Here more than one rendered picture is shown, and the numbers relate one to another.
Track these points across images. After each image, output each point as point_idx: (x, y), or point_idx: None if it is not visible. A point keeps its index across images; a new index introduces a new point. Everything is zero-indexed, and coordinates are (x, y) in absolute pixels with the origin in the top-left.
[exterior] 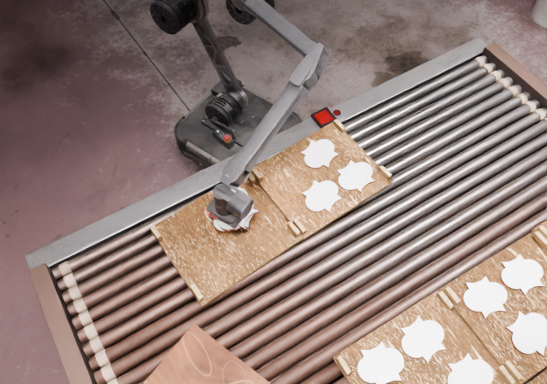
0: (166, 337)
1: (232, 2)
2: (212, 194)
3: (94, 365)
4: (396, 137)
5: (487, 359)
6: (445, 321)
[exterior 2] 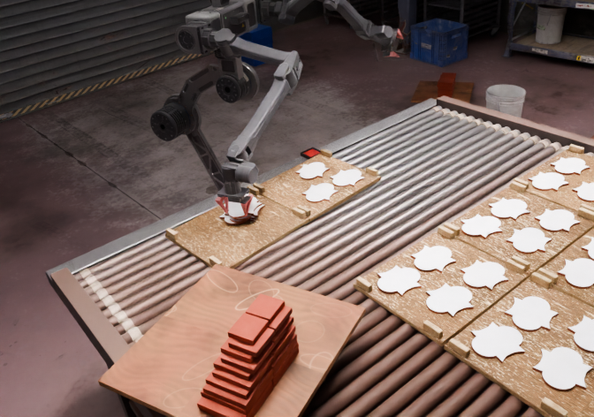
0: None
1: (222, 52)
2: (220, 207)
3: (120, 329)
4: (377, 155)
5: (496, 261)
6: (451, 246)
